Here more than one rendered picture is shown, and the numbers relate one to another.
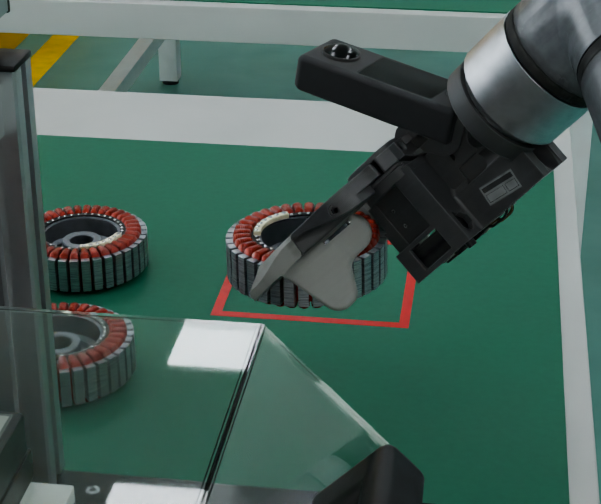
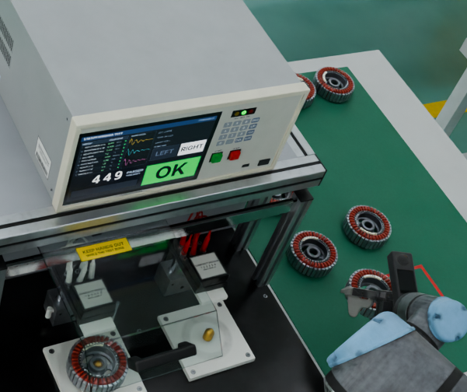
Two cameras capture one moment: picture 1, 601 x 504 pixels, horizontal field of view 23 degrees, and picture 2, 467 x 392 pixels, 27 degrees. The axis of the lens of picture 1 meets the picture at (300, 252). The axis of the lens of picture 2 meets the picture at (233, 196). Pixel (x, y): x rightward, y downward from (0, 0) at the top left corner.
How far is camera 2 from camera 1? 125 cm
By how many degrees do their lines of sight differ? 35
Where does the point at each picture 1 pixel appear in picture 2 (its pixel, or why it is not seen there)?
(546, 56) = (409, 313)
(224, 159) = (461, 234)
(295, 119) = not seen: outside the picture
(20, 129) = (295, 213)
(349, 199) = (367, 294)
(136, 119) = (464, 192)
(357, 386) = not seen: hidden behind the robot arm
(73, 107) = (454, 168)
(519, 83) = (403, 312)
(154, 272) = (378, 252)
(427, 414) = not seen: hidden behind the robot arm
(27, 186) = (291, 225)
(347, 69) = (395, 265)
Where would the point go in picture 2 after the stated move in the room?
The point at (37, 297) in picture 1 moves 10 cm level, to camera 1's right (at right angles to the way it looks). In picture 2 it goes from (280, 246) to (309, 283)
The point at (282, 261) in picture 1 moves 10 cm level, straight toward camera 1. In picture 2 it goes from (348, 291) to (312, 309)
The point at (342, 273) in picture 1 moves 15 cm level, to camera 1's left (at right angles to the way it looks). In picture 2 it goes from (357, 308) to (312, 253)
